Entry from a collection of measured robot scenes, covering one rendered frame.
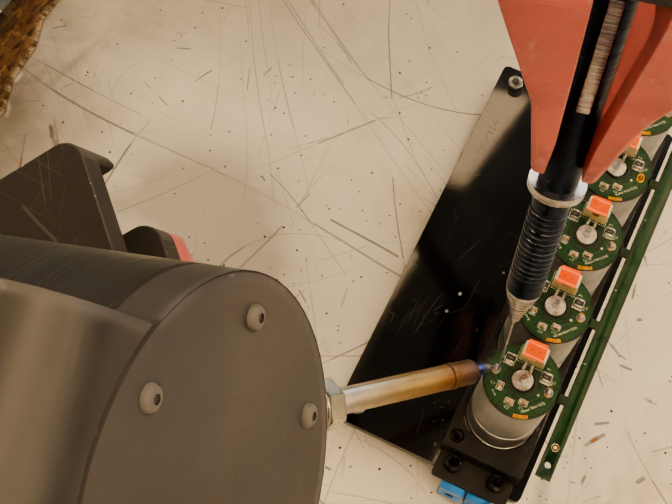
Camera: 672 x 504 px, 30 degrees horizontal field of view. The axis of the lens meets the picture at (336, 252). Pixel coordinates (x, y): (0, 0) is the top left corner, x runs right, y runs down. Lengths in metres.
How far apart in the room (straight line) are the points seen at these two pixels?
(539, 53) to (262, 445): 0.14
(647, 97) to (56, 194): 0.13
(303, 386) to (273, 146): 0.33
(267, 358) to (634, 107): 0.15
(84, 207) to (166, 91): 0.24
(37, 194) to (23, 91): 0.24
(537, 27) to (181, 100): 0.26
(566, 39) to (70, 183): 0.11
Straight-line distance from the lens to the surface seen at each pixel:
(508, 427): 0.41
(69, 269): 0.15
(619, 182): 0.44
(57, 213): 0.28
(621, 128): 0.30
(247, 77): 0.51
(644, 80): 0.29
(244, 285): 0.15
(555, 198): 0.34
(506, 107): 0.50
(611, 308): 0.42
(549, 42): 0.28
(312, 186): 0.49
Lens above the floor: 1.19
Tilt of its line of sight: 68 degrees down
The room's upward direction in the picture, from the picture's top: 5 degrees clockwise
